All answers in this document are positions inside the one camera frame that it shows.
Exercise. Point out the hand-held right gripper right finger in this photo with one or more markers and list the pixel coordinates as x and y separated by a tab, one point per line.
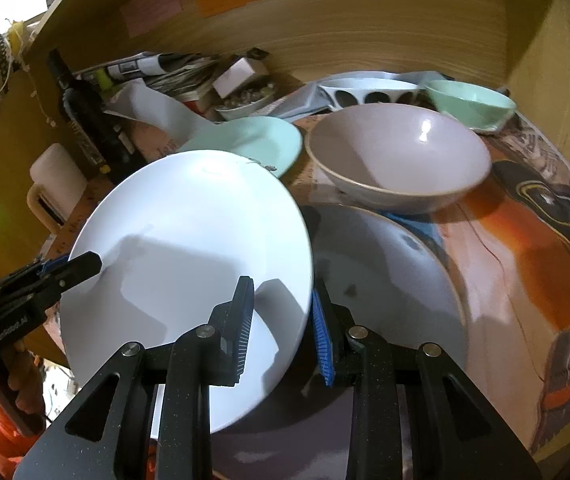
322	340

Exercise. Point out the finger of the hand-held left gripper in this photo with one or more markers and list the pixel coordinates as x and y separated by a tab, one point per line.
55	264
77	267

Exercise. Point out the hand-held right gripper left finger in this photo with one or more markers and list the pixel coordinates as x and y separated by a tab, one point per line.
245	330

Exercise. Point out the white plate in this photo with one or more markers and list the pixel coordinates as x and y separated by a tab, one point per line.
190	240

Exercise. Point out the mint green bowl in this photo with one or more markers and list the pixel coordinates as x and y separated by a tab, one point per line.
465	100

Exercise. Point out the person's left hand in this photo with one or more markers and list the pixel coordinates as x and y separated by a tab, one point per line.
27	385

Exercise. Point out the grey plate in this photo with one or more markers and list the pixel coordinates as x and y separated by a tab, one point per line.
390	285

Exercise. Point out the white mug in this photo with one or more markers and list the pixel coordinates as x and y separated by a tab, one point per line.
57	175

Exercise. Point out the dark bottle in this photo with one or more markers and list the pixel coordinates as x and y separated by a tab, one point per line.
87	115

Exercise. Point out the white paper sheet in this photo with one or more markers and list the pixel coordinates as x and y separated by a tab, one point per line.
155	110

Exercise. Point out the large grey bowl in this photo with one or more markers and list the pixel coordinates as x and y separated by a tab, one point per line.
395	160

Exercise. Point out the mint green plate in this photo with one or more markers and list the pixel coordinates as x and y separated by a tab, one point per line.
250	135

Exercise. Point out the printed newspaper sheet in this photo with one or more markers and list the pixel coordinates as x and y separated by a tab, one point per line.
515	270

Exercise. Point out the small bowl with trinkets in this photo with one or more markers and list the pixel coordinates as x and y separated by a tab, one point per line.
242	105

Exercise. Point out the white divided tray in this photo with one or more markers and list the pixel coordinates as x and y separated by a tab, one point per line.
345	97

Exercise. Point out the small white box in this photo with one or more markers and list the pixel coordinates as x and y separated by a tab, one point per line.
237	76

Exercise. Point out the pink sticky note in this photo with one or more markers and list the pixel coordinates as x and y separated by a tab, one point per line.
152	7

